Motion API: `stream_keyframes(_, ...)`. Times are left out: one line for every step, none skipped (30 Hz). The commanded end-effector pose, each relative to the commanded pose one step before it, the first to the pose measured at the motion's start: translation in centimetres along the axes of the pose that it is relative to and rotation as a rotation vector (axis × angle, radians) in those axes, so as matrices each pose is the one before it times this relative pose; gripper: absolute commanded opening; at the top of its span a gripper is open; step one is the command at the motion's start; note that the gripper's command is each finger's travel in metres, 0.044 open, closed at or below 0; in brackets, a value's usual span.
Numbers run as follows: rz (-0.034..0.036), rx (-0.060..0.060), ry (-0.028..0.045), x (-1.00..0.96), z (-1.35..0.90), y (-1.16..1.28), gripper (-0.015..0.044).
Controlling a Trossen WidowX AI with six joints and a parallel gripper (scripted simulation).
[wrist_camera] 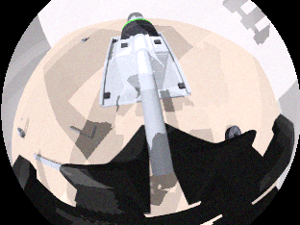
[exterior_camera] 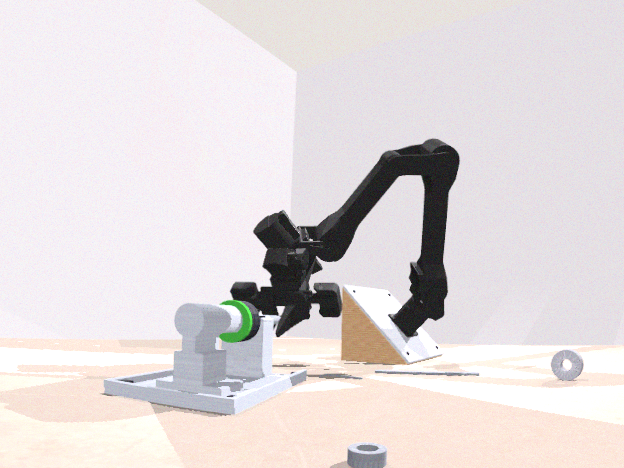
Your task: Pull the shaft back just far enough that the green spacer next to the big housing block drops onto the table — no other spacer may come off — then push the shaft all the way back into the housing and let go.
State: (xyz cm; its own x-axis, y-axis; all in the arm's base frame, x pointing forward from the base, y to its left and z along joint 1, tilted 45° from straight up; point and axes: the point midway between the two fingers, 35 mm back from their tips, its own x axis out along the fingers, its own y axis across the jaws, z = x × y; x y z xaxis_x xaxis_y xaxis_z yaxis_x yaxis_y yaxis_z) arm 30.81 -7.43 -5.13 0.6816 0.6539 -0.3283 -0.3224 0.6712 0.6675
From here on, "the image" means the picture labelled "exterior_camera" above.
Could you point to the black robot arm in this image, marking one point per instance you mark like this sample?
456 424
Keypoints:
290 251

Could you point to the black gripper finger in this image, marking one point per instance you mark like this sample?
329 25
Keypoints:
267 303
295 311

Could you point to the green spacer ring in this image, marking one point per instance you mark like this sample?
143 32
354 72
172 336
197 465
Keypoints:
232 337

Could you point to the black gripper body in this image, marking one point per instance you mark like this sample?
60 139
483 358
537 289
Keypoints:
327 294

